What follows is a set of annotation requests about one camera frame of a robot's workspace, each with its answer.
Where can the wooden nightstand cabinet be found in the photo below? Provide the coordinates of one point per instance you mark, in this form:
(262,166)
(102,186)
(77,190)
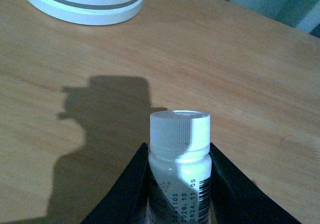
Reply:
(75,102)

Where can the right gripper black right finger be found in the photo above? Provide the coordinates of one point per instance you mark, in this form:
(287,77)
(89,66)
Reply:
(237,200)

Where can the white medicine bottle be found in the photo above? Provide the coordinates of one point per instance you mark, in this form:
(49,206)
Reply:
(180,167)

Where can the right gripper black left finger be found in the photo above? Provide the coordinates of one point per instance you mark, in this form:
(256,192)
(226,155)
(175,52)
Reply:
(126,202)

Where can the white cylindrical air purifier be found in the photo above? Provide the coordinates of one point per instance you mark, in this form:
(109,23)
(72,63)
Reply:
(90,12)

